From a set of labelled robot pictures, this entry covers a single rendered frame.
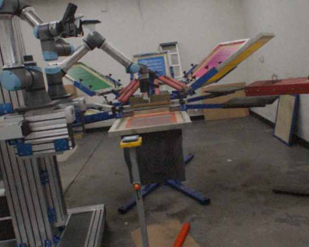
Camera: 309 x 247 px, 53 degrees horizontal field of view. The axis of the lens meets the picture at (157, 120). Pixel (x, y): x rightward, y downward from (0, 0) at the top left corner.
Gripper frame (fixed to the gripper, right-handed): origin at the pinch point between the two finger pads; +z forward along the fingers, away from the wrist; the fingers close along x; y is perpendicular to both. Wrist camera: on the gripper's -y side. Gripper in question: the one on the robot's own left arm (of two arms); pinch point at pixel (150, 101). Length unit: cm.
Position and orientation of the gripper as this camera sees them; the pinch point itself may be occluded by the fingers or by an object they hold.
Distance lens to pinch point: 272.0
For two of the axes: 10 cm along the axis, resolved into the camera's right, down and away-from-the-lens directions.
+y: -9.9, 1.1, 0.3
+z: 1.1, 9.7, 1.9
